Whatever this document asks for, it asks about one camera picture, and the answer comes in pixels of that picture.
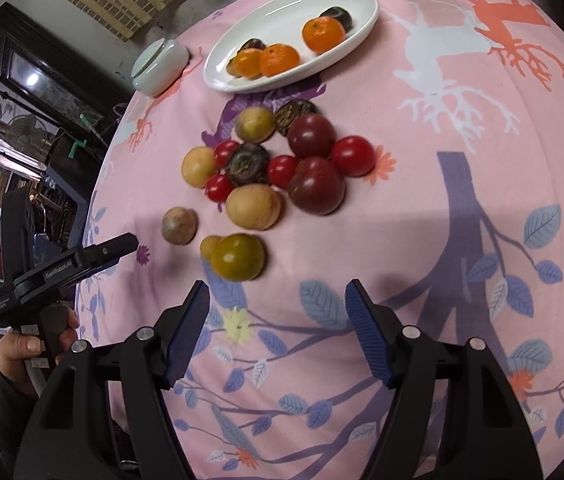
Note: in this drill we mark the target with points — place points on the small yellow fruit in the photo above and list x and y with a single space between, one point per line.
208 245

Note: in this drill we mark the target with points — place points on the dark fruit on plate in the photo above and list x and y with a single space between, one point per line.
341 15
253 43

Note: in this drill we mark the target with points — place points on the dark wooden cabinet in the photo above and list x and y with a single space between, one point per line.
57 80

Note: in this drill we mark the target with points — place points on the dark wrinkled fruit top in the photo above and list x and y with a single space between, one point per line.
288 112

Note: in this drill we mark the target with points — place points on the large orange tangerine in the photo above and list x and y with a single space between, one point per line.
277 59

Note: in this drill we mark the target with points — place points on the yellow round fruit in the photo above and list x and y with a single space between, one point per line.
198 166

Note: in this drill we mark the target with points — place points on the white lidded ceramic jar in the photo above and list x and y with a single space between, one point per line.
158 66

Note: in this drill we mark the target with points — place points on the person's left hand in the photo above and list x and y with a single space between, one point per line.
15 349

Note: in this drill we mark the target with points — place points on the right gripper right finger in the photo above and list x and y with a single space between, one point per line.
485 433

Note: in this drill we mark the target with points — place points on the small tangerine on plate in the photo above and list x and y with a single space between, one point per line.
246 63

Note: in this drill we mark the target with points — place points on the dark brown wrinkled fruit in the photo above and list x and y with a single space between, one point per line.
248 164

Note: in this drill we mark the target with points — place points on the brownish round passion fruit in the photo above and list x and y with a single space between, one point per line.
179 226

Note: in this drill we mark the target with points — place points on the red cherry tomato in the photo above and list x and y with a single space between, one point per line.
223 151
281 170
218 188

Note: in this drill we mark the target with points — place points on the dark fruit on plate right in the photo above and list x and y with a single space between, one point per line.
341 15

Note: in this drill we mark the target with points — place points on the green yellow tomato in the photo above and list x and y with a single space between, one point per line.
238 257

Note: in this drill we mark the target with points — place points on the tangerine on plate right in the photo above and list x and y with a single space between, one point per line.
323 34

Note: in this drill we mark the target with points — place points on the dark purple plum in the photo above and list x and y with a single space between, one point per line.
317 187
311 135

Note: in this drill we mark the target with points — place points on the dark fruit on plate left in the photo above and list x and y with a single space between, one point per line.
253 43

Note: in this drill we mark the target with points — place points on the tan melon pear fruit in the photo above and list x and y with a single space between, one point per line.
254 207

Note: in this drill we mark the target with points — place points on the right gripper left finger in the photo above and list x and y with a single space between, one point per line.
71 435

